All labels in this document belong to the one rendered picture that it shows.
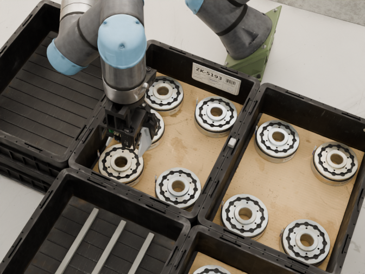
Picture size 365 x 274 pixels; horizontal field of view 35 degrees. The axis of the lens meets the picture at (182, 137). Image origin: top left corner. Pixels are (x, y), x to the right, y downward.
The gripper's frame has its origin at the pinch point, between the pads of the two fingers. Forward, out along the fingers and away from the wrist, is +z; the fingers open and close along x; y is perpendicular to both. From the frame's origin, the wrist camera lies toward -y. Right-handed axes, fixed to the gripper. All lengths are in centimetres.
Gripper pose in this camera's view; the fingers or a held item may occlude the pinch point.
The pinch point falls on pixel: (133, 139)
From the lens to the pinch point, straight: 122.2
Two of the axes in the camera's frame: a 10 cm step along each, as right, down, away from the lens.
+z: -0.4, 5.3, 8.4
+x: 9.4, 3.1, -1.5
